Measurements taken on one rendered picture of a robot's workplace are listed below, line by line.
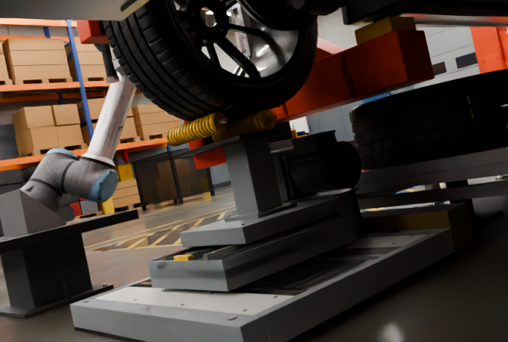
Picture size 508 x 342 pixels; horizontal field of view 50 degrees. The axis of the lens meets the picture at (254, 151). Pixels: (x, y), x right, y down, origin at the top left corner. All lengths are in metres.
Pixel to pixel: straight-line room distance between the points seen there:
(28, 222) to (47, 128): 9.71
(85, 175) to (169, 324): 1.19
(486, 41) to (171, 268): 2.70
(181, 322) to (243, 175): 0.52
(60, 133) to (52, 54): 1.71
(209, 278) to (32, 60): 11.06
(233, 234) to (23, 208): 1.12
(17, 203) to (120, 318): 1.00
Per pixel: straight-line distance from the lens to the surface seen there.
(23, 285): 2.37
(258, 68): 1.80
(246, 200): 1.60
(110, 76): 1.89
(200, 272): 1.40
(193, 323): 1.20
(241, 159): 1.58
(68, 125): 12.21
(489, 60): 3.69
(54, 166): 2.44
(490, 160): 1.71
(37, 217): 2.35
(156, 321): 1.34
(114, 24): 1.55
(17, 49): 12.22
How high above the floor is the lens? 0.37
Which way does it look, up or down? 2 degrees up
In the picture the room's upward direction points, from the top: 12 degrees counter-clockwise
